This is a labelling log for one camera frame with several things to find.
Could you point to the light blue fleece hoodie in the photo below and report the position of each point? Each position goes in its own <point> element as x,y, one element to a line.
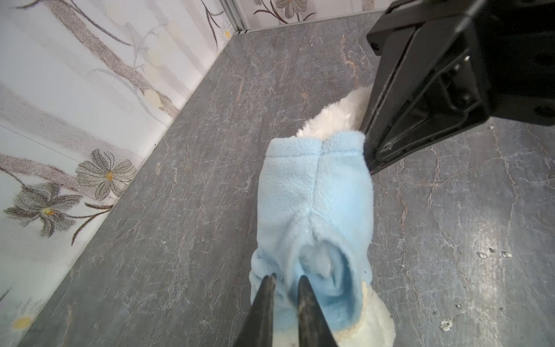
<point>316,217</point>

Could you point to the white plush teddy bear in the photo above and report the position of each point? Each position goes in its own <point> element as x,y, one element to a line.
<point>342,117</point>

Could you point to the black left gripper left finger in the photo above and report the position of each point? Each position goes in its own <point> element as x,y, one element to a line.
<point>257,330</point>

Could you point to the aluminium corner post left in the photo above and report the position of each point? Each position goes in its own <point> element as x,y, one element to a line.
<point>236,15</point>

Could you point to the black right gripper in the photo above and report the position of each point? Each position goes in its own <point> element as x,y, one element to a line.
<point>448,66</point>

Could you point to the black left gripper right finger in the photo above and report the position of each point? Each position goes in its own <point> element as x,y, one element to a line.
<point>313,328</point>

